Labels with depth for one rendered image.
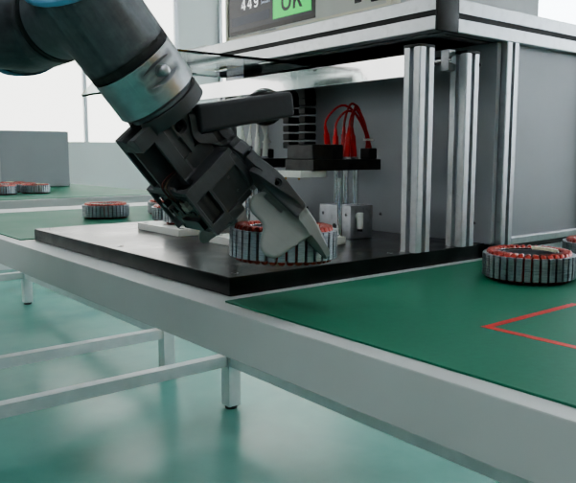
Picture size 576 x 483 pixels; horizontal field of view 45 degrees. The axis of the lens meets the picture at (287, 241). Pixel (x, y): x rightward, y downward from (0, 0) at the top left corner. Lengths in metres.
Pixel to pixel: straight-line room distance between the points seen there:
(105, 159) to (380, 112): 4.95
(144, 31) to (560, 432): 0.42
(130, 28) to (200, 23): 6.05
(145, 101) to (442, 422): 0.34
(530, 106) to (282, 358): 0.67
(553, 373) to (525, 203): 0.66
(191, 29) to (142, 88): 5.98
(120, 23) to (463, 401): 0.38
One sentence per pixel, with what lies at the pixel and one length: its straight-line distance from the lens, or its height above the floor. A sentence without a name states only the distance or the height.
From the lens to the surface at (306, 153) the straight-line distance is 1.06.
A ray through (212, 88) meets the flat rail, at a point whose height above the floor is 1.03.
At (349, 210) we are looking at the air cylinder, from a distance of 1.10.
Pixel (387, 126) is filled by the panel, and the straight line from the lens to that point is 1.22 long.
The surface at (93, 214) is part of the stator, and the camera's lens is 1.70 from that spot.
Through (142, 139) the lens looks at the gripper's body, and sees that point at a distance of 0.60.
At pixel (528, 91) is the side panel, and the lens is 1.17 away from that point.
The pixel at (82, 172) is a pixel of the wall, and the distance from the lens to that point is 6.00.
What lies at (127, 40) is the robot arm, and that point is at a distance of 0.58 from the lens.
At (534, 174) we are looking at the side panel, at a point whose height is 0.87.
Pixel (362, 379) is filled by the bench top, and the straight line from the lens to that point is 0.57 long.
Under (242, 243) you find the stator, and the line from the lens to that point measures 0.68.
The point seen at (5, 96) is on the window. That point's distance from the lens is 5.81.
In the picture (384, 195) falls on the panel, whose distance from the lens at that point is 1.23.
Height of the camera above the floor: 0.91
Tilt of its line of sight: 7 degrees down
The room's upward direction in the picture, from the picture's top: straight up
